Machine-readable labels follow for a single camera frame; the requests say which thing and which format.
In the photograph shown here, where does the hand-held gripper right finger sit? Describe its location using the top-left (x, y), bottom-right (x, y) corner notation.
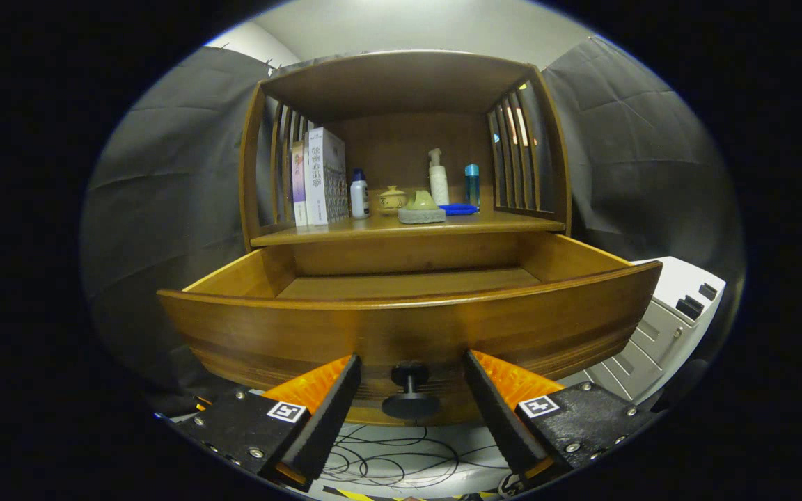
top-left (462, 351), bottom-right (659, 488)

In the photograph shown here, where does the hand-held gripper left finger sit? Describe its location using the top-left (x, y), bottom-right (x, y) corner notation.
top-left (177, 353), bottom-right (363, 492)

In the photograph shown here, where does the wooden drawer with black knob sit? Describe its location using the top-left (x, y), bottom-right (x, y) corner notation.
top-left (157, 232), bottom-right (663, 427)

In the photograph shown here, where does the wooden countertop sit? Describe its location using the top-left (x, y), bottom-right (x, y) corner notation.
top-left (249, 207), bottom-right (567, 248)

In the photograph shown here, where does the white filing cabinet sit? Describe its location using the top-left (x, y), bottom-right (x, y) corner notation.
top-left (561, 256), bottom-right (728, 408)

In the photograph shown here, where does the wooden cabinet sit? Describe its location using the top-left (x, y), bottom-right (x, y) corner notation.
top-left (239, 50), bottom-right (573, 251)

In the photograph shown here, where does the white bottle with blue cap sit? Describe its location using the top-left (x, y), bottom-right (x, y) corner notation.
top-left (349, 168), bottom-right (371, 220)

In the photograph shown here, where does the yellow lidded teacup with saucer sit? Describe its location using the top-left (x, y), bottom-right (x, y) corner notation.
top-left (379, 185), bottom-right (409, 215)

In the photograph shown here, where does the thin purple book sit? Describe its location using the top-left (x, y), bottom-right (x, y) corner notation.
top-left (292, 141), bottom-right (309, 227)

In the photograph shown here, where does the grey white patterned book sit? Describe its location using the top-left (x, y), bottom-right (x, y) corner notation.
top-left (304, 127), bottom-right (350, 226)

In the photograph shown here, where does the white pump bottle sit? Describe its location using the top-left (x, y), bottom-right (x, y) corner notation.
top-left (428, 148), bottom-right (450, 206)

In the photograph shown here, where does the black cable bundle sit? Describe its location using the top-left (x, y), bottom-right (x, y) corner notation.
top-left (321, 424), bottom-right (513, 496)

